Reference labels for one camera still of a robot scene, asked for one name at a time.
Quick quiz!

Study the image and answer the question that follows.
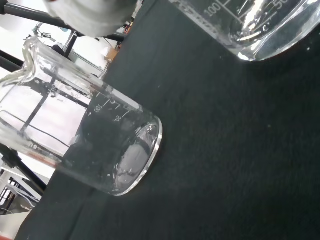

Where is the black cloth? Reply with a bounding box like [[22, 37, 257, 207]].
[[14, 0, 320, 240]]

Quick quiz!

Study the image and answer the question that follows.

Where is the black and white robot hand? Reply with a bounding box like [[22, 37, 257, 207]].
[[42, 0, 144, 39]]

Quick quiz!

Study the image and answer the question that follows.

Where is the black tripod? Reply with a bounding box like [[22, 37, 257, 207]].
[[0, 143, 49, 192]]

